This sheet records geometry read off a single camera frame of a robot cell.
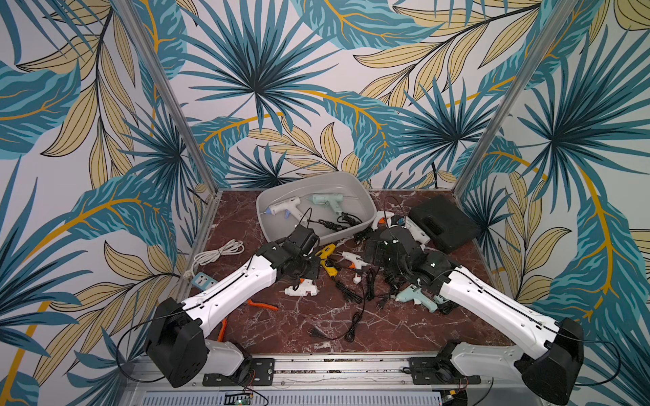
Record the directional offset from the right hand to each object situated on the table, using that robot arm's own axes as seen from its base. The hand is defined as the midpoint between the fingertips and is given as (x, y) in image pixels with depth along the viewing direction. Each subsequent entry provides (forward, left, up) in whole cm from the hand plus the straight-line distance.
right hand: (376, 247), depth 78 cm
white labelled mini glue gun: (+4, +4, -16) cm, 17 cm away
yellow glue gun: (+9, +16, -18) cm, 26 cm away
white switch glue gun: (-9, +22, -7) cm, 25 cm away
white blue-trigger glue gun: (+31, +31, -15) cm, 46 cm away
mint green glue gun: (+35, +12, -15) cm, 40 cm away
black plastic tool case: (+20, -34, -15) cm, 42 cm away
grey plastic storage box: (+31, 0, -16) cm, 35 cm away
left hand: (-5, +19, -7) cm, 21 cm away
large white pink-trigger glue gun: (+16, -21, -16) cm, 31 cm away
